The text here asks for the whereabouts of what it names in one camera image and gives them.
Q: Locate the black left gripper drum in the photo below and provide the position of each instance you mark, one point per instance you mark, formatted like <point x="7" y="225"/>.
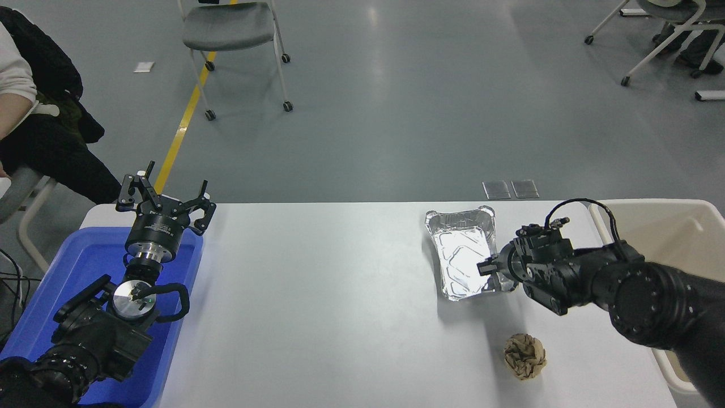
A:
<point x="156" y="226"/>

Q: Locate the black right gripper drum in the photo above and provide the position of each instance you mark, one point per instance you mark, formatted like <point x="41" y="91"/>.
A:
<point x="511" y="265"/>

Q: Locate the rectangular foil tray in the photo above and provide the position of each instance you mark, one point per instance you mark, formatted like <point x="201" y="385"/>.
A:
<point x="461" y="255"/>

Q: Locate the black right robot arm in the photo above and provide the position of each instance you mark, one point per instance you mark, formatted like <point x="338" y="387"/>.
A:
<point x="651" y="294"/>

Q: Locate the person's forearm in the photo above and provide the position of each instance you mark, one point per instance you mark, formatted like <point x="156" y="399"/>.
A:
<point x="12" y="116"/>

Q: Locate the metal floor plate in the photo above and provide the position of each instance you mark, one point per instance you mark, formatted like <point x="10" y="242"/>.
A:
<point x="497" y="189"/>
<point x="525" y="188"/>

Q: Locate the blue plastic tray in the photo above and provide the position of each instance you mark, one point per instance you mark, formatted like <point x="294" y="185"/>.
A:
<point x="85" y="255"/>

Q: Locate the crumpled tan paper ball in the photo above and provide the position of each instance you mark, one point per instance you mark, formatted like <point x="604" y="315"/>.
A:
<point x="525" y="357"/>

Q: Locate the person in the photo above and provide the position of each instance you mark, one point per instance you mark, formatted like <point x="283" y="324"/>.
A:
<point x="45" y="147"/>
<point x="702" y="48"/>

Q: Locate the large pale plastic bin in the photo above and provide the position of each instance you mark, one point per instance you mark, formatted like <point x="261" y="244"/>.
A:
<point x="679" y="226"/>

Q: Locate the grey chair on castors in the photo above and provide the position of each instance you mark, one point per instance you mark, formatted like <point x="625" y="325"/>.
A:
<point x="226" y="25"/>

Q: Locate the white floor bar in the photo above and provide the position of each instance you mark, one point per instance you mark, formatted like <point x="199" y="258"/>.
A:
<point x="711" y="95"/>
<point x="631" y="12"/>

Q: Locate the grey seat white-frame chair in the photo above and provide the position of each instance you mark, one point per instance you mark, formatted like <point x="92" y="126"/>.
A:
<point x="17" y="190"/>

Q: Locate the white-frame chair on castors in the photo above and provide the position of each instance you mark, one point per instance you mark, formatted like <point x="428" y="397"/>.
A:
<point x="674" y="10"/>

